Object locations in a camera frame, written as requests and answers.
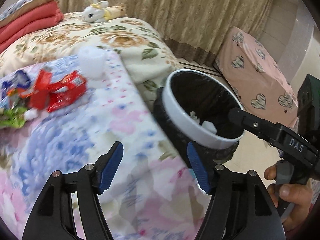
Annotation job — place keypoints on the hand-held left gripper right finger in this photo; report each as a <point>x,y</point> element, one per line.
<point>197,165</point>

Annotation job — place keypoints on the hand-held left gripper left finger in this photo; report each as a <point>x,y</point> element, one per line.
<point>112,165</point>

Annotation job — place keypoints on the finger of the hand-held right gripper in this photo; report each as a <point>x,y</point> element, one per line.
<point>265,130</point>

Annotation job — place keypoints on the white bin with black bag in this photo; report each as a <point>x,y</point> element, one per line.
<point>175,115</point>

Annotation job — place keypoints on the red and white packet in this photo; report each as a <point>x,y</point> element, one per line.
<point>67,91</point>

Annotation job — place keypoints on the orange red wrapper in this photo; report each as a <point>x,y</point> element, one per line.
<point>41,87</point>

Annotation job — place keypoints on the person's right hand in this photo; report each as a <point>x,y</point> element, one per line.
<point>297,195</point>

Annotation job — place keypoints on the white crumpled tissue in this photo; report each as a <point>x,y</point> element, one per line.
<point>208,126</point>

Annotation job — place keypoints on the pastel floral blanket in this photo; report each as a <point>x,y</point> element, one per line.
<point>75,142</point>

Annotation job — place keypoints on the pink heart print cover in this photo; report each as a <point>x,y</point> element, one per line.
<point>260,75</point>

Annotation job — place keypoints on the small white tissue ball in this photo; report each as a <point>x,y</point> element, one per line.
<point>30,114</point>

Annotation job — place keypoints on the white plastic cup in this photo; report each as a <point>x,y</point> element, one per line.
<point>92,62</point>

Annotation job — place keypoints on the green snack wrapper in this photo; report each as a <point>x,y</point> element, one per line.
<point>12,120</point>

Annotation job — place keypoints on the cream rose print blanket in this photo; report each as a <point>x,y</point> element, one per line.
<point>120,40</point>

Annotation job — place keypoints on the blue snack wrapper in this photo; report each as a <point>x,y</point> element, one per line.
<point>16,81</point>

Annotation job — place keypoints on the beige patterned curtain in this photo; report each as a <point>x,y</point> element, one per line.
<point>175,10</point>

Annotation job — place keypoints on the white rabbit plush toy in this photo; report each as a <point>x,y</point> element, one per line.
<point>93,12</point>

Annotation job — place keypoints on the yellow bear plush toy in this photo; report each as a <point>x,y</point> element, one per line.
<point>116,10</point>

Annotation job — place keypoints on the red folded blanket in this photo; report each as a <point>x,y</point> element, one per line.
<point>32,20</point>

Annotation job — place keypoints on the blue print folded quilt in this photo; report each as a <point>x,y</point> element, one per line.
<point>30,1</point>

